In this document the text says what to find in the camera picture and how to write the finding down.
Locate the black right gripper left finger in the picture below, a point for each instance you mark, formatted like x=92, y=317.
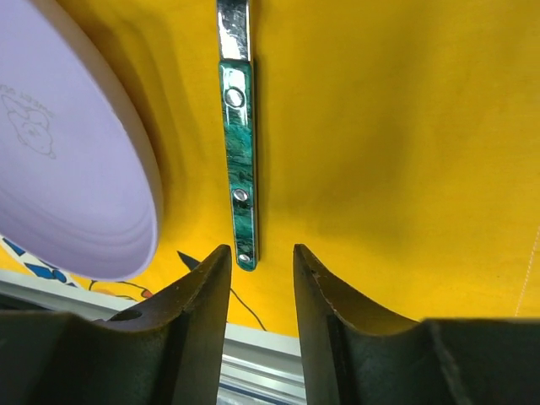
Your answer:
x=165, y=350

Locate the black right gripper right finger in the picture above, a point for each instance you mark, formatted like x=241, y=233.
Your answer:
x=356, y=351

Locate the purple plastic plate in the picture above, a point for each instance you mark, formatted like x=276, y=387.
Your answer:
x=80, y=186

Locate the yellow cartoon placemat cloth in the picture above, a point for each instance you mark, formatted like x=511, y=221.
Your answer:
x=398, y=140

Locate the spoon with green handle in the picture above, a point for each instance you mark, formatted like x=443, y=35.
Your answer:
x=236, y=79

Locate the aluminium rail frame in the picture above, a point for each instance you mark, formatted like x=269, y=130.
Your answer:
x=255, y=365

